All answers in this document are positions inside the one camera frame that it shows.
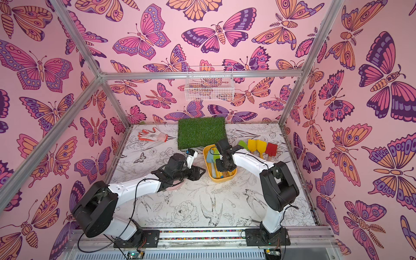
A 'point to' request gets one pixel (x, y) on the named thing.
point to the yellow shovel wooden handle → (252, 144)
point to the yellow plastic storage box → (220, 176)
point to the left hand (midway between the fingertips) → (204, 169)
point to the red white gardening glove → (155, 136)
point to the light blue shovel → (210, 159)
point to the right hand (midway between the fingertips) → (218, 168)
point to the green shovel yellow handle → (243, 144)
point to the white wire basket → (209, 83)
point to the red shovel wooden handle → (271, 150)
